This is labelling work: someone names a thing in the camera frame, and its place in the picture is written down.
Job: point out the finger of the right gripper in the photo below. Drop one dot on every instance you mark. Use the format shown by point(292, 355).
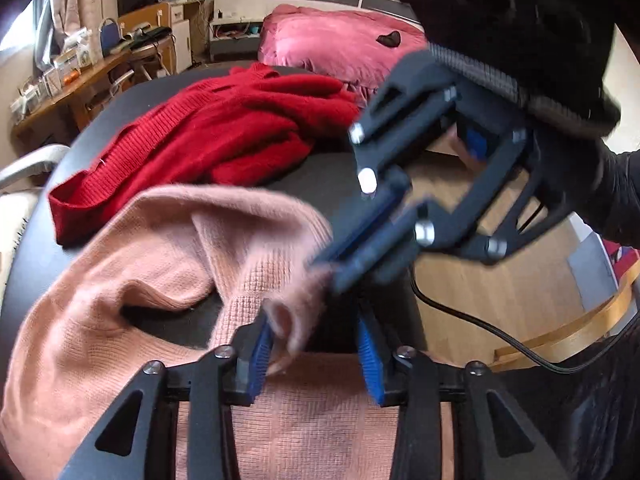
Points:
point(374, 238)
point(439, 231)

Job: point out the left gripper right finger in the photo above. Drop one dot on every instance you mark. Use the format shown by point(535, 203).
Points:
point(492, 437)

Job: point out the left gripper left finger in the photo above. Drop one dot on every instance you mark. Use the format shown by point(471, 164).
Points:
point(136, 437)

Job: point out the pink knitted sweater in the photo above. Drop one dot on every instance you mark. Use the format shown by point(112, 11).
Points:
point(169, 248)

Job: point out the pink bed quilt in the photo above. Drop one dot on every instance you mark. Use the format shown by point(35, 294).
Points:
point(355, 47)

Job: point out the person black sleeve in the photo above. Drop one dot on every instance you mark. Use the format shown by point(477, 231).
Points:
point(550, 57)

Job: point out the red knitted sweater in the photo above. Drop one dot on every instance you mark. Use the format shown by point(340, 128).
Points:
point(241, 129)

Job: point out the white shelf unit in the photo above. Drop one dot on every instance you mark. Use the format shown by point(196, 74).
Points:
point(234, 28)

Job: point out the wooden desk with clutter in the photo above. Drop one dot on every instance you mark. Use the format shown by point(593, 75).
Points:
point(169, 55)

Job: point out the patterned window curtain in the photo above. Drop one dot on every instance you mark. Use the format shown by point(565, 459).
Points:
point(56, 20)

